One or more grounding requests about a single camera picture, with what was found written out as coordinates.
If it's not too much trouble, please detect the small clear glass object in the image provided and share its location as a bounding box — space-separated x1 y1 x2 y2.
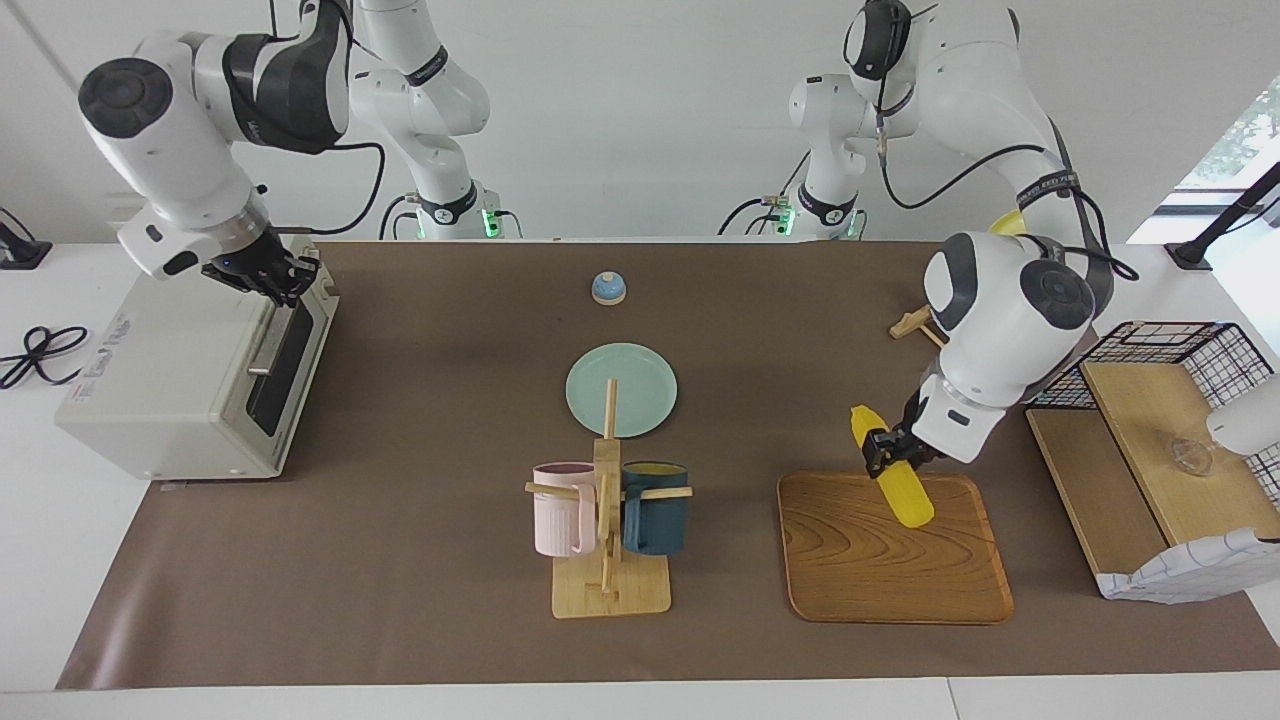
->
1170 437 1218 478

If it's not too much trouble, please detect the black left base cable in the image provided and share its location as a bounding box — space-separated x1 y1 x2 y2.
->
717 150 813 237

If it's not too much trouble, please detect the black looped cable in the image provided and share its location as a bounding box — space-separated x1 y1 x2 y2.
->
0 325 91 389

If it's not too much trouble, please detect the brown wooden tray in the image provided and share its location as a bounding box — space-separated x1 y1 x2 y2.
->
777 472 1015 625

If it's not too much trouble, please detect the glass oven door with handle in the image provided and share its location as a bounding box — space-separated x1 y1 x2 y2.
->
245 280 339 439

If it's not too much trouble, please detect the pale green plate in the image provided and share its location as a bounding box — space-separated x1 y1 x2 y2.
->
565 343 679 439

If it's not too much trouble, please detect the yellow corn cob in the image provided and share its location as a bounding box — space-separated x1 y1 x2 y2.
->
850 404 935 529

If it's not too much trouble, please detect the wooden mug tree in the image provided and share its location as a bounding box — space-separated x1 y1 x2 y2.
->
525 377 694 619

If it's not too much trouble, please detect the dark blue mug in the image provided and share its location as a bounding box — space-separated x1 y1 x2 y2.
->
620 460 691 557

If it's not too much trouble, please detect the wooden plate rack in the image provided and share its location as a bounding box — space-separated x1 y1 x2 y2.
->
890 308 946 346

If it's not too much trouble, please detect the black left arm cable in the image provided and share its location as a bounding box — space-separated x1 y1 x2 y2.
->
875 95 1141 281

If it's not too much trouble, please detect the black angled stand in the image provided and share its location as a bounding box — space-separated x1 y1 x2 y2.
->
1165 163 1280 271

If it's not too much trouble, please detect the light wooden two-step shelf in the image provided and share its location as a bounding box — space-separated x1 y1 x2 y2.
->
1025 360 1280 601

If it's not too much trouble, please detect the black wire basket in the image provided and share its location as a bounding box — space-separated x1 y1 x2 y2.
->
1025 321 1280 501

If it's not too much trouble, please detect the black clamp mount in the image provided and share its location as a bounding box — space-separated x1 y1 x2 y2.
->
0 208 53 271

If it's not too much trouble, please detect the white checkered cloth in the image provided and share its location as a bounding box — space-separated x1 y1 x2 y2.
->
1096 528 1280 605

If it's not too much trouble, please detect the beige toaster oven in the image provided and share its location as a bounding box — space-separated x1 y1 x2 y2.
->
55 240 341 481

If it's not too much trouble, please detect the pink mug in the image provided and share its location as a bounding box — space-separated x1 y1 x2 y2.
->
532 462 599 558

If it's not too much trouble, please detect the white rounded device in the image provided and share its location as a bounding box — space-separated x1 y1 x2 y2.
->
1206 375 1280 458

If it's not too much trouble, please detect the brown table mat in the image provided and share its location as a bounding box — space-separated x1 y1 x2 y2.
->
57 240 1280 691

